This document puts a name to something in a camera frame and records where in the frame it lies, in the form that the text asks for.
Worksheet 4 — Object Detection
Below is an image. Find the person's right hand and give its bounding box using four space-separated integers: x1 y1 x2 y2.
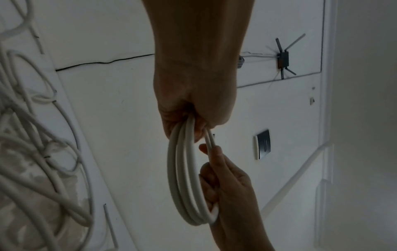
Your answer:
198 143 269 230

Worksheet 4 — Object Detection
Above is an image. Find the person's left hand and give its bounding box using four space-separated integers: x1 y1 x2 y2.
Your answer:
141 0 257 144

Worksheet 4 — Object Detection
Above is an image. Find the thick white cable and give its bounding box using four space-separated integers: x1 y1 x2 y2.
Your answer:
166 115 220 227

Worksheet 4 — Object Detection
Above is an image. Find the tangle of white cables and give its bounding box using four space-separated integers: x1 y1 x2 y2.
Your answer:
0 0 120 251

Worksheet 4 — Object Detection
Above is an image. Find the person's right forearm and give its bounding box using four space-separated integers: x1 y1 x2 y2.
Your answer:
212 228 277 251

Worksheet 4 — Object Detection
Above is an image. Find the small dark tablet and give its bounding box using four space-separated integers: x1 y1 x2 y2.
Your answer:
253 129 274 160

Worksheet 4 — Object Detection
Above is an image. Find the black router with antennas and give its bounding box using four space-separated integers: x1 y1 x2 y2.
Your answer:
274 33 307 81

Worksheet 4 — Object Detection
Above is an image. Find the grey coiled wall cable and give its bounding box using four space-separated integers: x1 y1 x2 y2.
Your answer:
237 50 280 70

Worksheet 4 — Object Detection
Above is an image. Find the white wall conduit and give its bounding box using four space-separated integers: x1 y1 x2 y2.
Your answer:
260 142 331 214

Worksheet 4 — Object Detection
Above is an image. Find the thin black wall wire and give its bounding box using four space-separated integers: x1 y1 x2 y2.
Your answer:
237 0 327 88
55 52 156 72

